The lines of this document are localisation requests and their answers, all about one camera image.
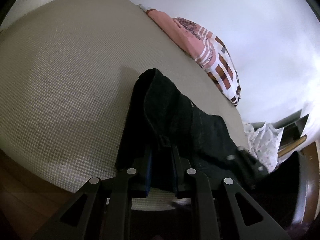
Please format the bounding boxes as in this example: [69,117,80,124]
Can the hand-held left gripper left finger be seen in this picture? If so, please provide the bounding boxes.
[31,152,152,240]

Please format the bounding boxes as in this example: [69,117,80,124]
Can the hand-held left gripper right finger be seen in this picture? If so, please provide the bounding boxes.
[172,146,292,240]

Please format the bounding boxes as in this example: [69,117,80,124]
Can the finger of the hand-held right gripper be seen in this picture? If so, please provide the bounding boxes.
[226,146,270,190]

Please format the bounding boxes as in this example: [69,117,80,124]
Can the black pants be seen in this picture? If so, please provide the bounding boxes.
[115,68,253,193]

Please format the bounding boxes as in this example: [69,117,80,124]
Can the white dotted cloth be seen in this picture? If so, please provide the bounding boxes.
[243,122,284,173]

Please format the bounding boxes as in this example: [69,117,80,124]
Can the brown wooden panel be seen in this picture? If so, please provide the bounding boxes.
[291,141,320,228]

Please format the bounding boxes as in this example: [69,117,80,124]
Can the pink plaid pillow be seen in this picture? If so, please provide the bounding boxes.
[138,4,242,107]

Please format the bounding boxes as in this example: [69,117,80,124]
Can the beige textured mattress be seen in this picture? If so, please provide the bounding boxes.
[0,0,248,211]

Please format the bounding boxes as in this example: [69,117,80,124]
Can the grey wall shelf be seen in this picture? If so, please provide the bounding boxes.
[274,109,310,159]

